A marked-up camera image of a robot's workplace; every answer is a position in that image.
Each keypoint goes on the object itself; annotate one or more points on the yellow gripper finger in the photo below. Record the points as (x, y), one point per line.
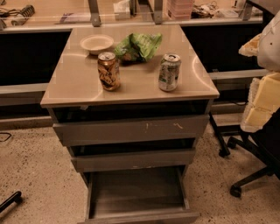
(251, 48)
(263, 102)

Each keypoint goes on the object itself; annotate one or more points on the orange soda can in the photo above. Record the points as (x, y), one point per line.
(108, 69)

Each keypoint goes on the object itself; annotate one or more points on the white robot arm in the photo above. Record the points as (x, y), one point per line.
(269, 46)

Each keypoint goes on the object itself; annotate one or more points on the top grey drawer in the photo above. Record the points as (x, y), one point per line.
(130, 130)

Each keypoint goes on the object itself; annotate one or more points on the grey drawer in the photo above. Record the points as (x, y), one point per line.
(130, 130)
(141, 196)
(133, 160)

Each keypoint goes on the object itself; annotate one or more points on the green white soda can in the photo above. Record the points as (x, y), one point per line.
(169, 72)

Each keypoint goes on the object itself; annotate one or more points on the middle grey drawer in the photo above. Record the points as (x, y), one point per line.
(133, 160)

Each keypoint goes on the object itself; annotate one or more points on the grey drawer cabinet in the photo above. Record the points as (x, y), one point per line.
(75, 94)

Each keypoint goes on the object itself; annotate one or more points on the bottom grey drawer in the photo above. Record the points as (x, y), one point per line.
(141, 196)

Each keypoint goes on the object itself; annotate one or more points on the black office chair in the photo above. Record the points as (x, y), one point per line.
(263, 144)

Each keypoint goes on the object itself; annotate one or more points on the pink plastic container stack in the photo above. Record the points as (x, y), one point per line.
(179, 9)

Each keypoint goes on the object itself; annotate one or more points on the green chip bag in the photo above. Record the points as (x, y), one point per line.
(138, 47)

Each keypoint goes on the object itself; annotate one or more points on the white tissue box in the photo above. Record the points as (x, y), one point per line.
(122, 9)

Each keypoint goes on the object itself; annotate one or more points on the white paper bowl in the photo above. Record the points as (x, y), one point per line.
(97, 43)

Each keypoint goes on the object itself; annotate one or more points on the purple paper booklet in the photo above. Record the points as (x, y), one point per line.
(75, 18)

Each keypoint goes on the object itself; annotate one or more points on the black coiled tool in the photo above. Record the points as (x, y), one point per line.
(26, 13)

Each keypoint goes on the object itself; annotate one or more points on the black chair leg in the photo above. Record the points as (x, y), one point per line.
(16, 197)

